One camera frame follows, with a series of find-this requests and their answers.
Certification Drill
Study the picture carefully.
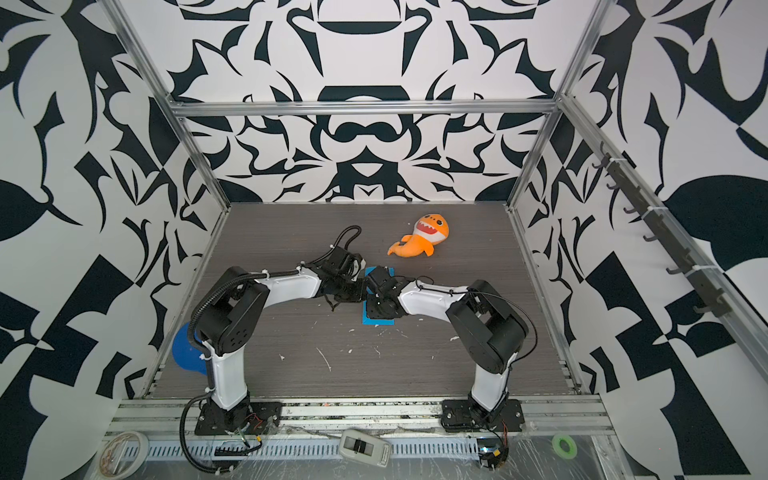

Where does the blue square paper sheet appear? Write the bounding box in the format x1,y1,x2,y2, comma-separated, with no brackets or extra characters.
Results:
362,267,395,326

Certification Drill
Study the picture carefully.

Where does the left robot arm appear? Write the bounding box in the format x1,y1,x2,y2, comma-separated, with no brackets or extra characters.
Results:
187,225,366,414

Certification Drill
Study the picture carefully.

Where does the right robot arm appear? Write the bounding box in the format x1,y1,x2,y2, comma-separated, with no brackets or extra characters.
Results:
363,267,529,418

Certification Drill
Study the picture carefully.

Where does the orange shark plush toy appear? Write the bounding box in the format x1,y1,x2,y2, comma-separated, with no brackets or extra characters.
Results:
387,214,450,258

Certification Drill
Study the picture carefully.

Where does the blue round cloth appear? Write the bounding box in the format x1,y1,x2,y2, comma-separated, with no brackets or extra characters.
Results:
171,323,206,376

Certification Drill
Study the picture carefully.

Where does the small black electronics board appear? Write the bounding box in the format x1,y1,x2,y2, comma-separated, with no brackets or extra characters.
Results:
477,438,509,470

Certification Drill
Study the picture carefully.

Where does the green tape roll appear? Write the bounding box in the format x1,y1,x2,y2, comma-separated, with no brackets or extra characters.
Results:
551,433,578,460

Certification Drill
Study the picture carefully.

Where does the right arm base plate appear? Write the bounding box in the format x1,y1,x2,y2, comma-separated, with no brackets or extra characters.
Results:
440,397,525,433

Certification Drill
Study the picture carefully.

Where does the grey switch box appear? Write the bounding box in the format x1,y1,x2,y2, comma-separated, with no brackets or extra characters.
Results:
339,429,393,468

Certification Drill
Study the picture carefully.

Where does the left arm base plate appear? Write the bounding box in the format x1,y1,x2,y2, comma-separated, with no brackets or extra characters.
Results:
194,401,283,436

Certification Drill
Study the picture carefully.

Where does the white slotted cable duct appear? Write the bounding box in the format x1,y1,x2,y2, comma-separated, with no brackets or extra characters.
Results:
128,436,481,462

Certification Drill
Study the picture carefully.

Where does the black corrugated cable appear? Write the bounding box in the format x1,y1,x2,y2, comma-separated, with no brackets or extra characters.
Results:
178,392,264,475

